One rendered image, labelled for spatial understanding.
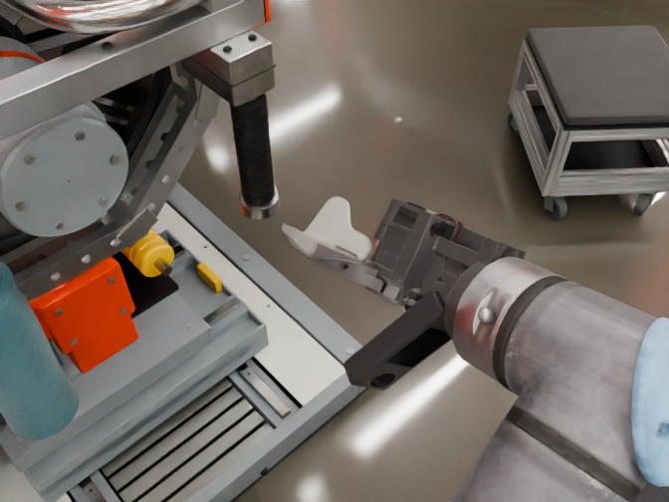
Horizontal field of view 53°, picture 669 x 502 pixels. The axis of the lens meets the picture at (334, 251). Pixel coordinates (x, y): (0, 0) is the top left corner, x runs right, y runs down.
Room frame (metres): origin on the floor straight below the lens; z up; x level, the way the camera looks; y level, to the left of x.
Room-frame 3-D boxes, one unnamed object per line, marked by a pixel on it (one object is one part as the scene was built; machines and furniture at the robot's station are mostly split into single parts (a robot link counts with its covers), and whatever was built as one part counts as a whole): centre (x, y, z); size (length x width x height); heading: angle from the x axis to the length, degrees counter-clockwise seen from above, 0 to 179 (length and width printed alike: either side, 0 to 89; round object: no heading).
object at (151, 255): (0.76, 0.35, 0.51); 0.29 x 0.06 x 0.06; 43
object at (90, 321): (0.63, 0.39, 0.48); 0.16 x 0.12 x 0.17; 43
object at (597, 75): (1.45, -0.70, 0.17); 0.43 x 0.36 x 0.34; 3
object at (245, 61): (0.57, 0.10, 0.93); 0.09 x 0.05 x 0.05; 43
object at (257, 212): (0.54, 0.08, 0.83); 0.04 x 0.04 x 0.16
